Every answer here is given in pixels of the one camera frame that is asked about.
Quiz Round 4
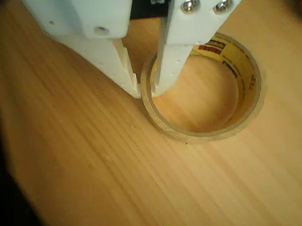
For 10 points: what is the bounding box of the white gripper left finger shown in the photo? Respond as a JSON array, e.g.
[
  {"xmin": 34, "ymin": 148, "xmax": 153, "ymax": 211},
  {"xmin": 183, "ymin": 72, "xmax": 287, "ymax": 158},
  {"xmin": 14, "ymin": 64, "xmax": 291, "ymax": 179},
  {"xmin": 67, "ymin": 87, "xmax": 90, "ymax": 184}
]
[{"xmin": 21, "ymin": 0, "xmax": 144, "ymax": 107}]

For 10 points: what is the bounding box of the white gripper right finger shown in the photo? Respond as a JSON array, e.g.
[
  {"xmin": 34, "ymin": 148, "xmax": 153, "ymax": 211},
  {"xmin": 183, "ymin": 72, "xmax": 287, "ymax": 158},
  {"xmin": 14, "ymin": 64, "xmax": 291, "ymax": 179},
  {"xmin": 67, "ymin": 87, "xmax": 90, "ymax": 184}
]
[{"xmin": 144, "ymin": 0, "xmax": 261, "ymax": 95}]

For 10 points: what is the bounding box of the beige tape roll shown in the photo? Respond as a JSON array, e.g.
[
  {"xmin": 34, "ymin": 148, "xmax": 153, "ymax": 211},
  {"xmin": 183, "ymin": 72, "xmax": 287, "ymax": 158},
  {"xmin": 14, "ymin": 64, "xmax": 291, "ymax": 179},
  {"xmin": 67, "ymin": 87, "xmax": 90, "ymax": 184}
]
[{"xmin": 135, "ymin": 28, "xmax": 272, "ymax": 149}]

